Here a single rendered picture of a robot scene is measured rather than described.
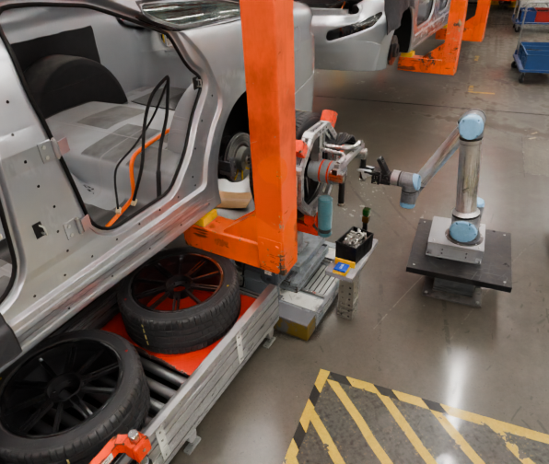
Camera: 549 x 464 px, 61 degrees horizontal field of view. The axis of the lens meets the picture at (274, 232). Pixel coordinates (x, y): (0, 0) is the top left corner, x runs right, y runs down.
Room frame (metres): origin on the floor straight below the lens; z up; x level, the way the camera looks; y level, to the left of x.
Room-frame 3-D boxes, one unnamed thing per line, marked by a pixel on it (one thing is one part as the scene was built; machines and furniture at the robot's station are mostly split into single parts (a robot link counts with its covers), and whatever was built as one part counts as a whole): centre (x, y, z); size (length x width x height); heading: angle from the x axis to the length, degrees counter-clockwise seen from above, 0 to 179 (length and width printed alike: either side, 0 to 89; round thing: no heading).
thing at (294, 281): (2.59, -0.10, 0.13); 0.50 x 0.36 x 0.10; 149
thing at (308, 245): (2.64, -0.13, 0.32); 0.40 x 0.30 x 0.28; 149
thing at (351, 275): (2.20, -0.46, 0.44); 0.43 x 0.17 x 0.03; 149
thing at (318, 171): (2.51, -0.34, 0.85); 0.21 x 0.14 x 0.14; 59
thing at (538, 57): (7.13, -4.11, 0.48); 1.00 x 0.61 x 0.96; 160
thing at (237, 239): (2.22, 0.27, 0.69); 0.52 x 0.17 x 0.35; 59
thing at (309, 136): (2.55, -0.27, 0.85); 0.54 x 0.07 x 0.54; 149
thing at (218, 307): (1.98, 0.54, 0.39); 0.66 x 0.66 x 0.24
